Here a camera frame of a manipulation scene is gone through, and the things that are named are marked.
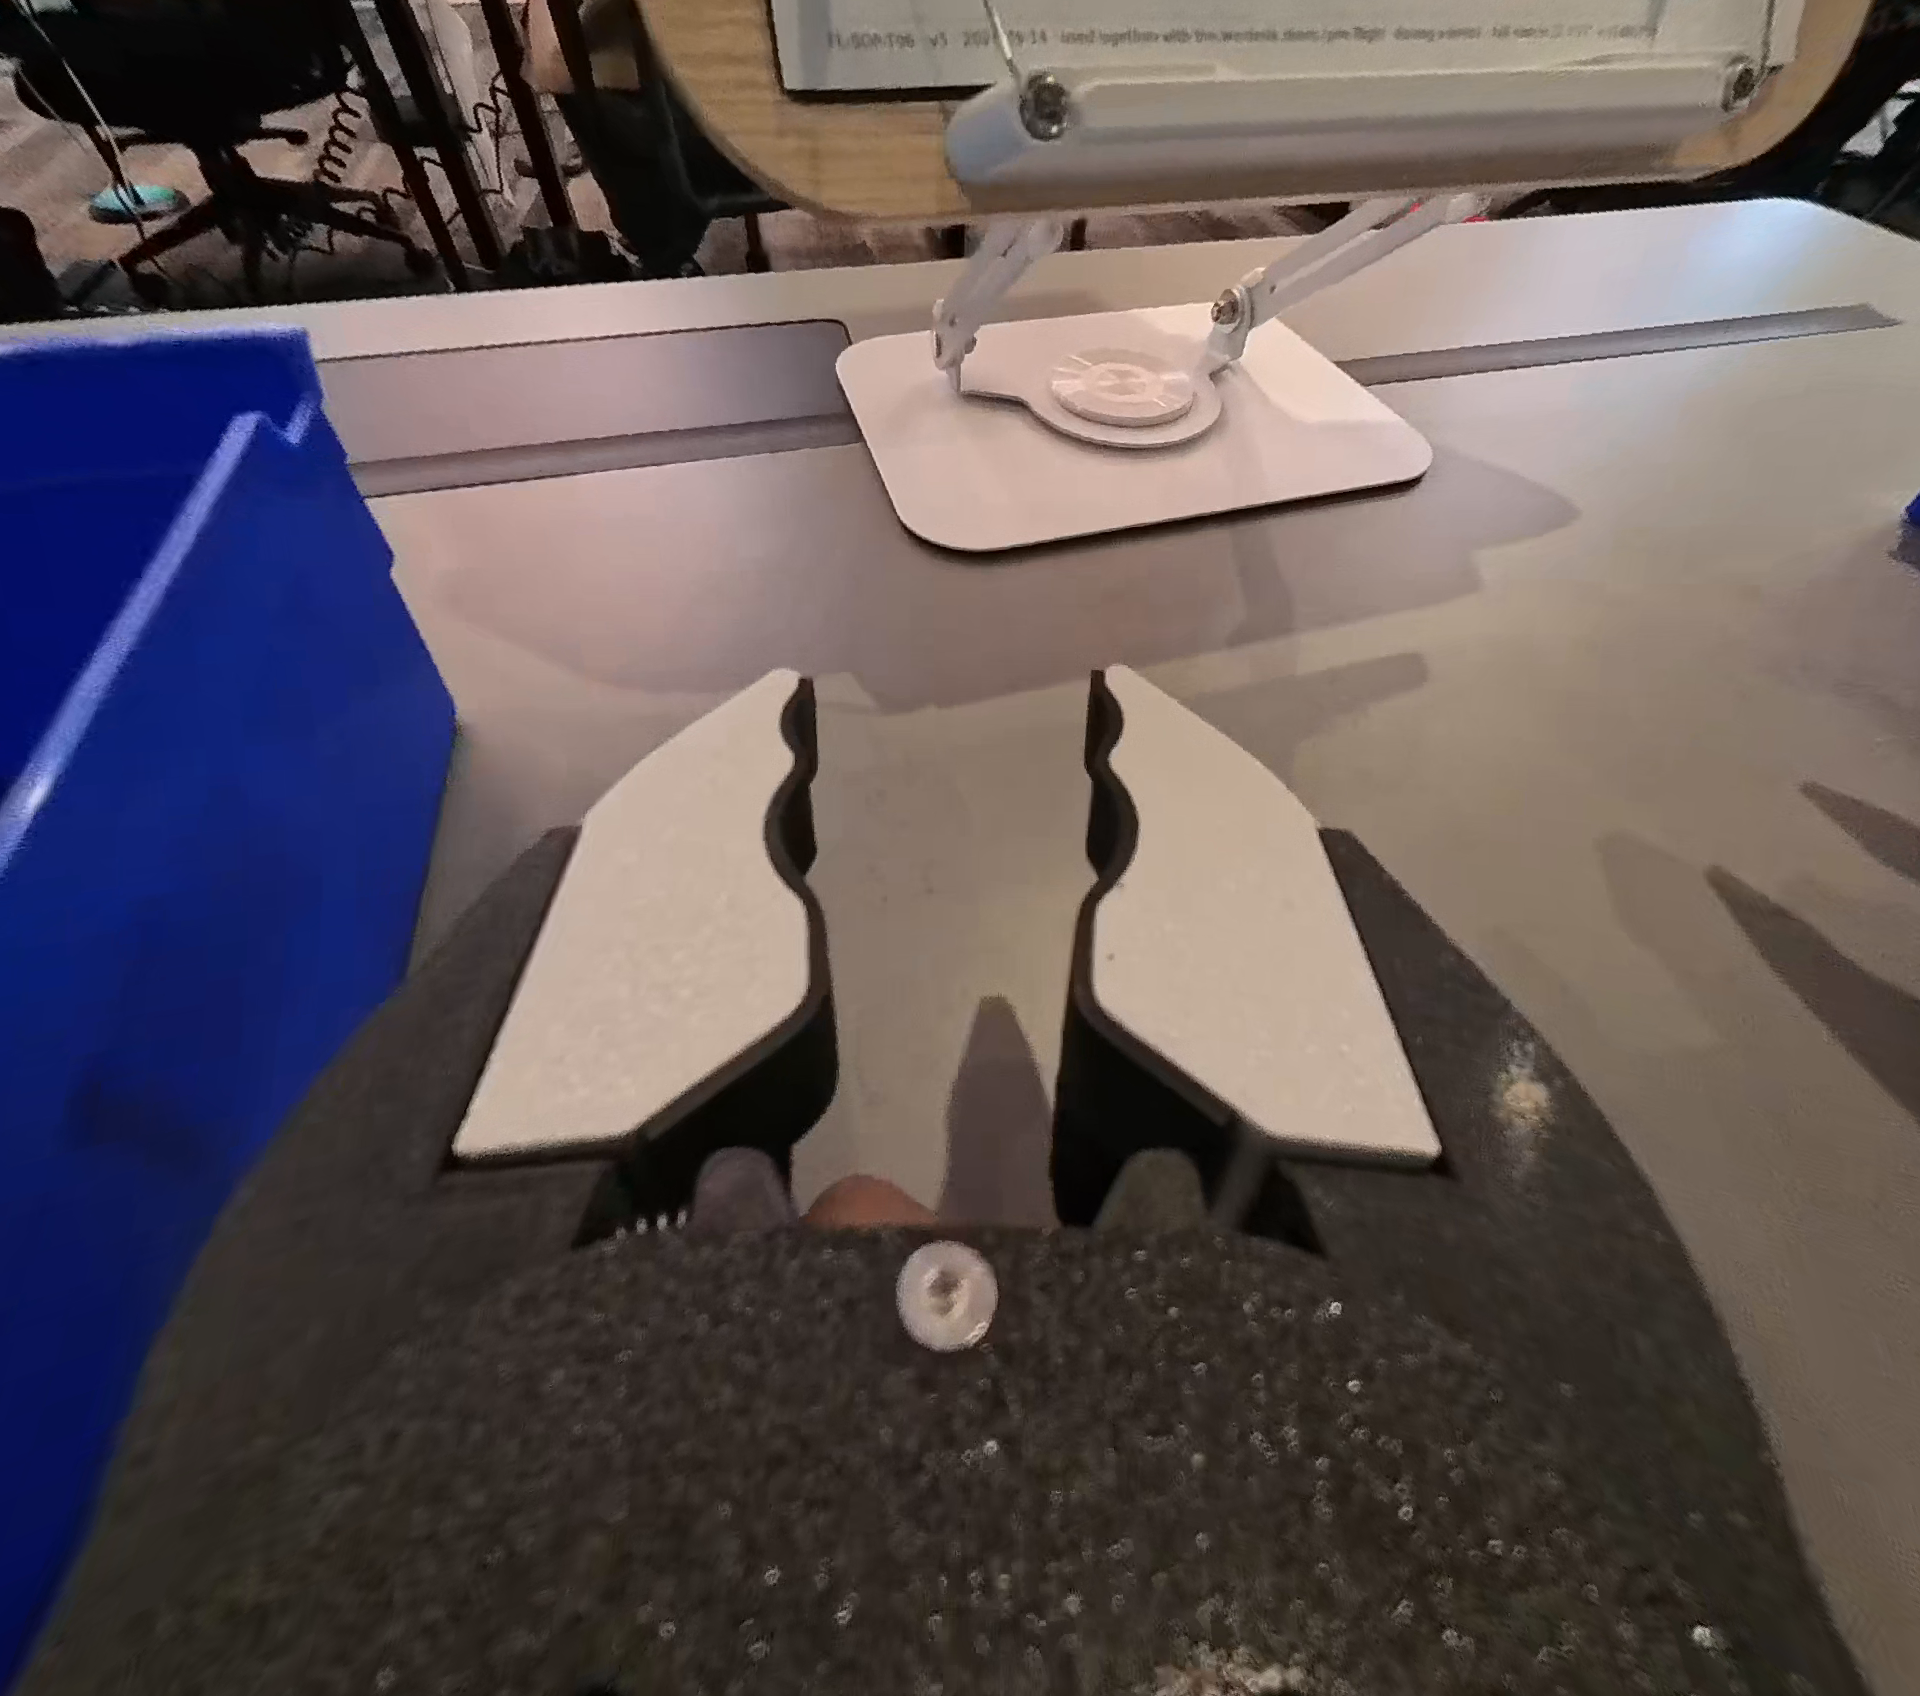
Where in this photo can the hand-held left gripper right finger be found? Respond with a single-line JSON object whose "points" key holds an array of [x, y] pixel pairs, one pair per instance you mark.
{"points": [[1244, 960]]}

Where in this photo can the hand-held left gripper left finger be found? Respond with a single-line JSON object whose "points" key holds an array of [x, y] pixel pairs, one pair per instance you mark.
{"points": [[661, 947]]}

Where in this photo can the blue plastic bin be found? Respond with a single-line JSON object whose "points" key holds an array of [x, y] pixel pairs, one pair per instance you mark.
{"points": [[1913, 534], [181, 827]]}

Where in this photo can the black office chair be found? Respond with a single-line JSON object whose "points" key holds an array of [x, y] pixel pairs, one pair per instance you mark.
{"points": [[194, 76]]}

